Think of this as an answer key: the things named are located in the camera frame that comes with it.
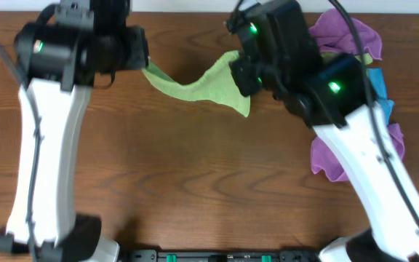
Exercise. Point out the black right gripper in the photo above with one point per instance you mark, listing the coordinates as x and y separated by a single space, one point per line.
242 68

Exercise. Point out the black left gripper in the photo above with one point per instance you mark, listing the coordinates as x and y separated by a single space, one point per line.
140 52

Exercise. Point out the light green cloth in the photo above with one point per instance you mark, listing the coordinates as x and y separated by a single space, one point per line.
216 85

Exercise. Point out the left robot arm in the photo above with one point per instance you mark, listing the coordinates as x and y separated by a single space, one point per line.
57 64

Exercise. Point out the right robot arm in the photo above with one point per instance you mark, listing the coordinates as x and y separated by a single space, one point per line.
335 99

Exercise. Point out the purple cloth at top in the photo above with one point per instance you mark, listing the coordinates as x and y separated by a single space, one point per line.
332 34

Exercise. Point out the purple cloth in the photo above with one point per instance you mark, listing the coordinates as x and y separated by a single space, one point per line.
322 158
332 34

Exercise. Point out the purple cloth at bottom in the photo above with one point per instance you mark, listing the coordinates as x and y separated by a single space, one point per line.
322 158

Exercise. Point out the olive green crumpled cloth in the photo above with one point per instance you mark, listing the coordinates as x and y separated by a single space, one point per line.
332 56

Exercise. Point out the blue crumpled cloth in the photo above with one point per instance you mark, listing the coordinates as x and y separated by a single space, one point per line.
378 83

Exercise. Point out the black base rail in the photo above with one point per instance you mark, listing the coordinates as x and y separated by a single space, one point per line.
226 256

